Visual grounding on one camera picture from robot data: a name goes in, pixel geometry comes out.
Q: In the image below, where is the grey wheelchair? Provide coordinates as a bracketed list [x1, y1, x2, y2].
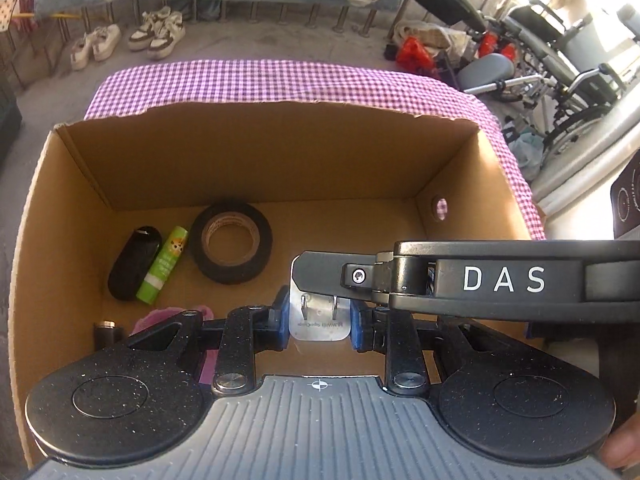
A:
[456, 0, 640, 162]

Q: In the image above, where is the pink checked blanket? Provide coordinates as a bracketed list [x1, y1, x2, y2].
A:
[82, 58, 549, 242]

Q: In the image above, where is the pink soft object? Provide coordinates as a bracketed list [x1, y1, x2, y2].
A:
[131, 303, 221, 387]

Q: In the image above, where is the pale blue plastic bag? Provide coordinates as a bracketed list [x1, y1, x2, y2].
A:
[500, 115, 547, 182]

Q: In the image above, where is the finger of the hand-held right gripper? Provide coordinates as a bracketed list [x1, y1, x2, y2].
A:
[292, 250, 396, 306]

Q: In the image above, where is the green glue stick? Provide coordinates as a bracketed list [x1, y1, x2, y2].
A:
[135, 225, 190, 305]

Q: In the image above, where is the black lighter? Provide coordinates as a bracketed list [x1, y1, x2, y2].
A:
[93, 319, 125, 349]

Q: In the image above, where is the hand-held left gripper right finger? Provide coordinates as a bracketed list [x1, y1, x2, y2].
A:
[350, 300, 507, 399]

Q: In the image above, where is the yellow pole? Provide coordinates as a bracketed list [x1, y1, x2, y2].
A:
[12, 12, 85, 22]

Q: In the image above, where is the white charger plug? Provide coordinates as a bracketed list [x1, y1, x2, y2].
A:
[288, 255, 354, 344]

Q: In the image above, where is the person's right hand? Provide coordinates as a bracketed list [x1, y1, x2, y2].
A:
[597, 412, 640, 472]

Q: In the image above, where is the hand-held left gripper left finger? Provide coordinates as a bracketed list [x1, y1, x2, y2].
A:
[125, 287, 291, 397]

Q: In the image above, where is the red object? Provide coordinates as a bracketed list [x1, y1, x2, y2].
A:
[476, 30, 517, 62]
[396, 35, 432, 69]

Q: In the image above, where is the black wheelchair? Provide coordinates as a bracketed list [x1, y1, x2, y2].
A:
[404, 0, 489, 37]

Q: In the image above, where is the brown and white sneaker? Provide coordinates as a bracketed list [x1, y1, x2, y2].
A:
[146, 11, 187, 59]
[127, 7, 173, 52]

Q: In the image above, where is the white platform shoe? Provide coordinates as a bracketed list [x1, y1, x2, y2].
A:
[90, 22, 124, 63]
[69, 30, 105, 72]

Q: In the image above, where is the brown cardboard box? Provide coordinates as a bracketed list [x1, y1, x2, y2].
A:
[9, 100, 549, 472]

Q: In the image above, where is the beige cloth bag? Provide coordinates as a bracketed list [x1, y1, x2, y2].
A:
[389, 20, 475, 57]

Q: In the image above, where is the black key fob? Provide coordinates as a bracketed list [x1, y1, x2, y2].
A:
[107, 224, 164, 303]

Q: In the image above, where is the black tape roll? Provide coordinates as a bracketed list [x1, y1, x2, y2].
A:
[188, 201, 275, 284]

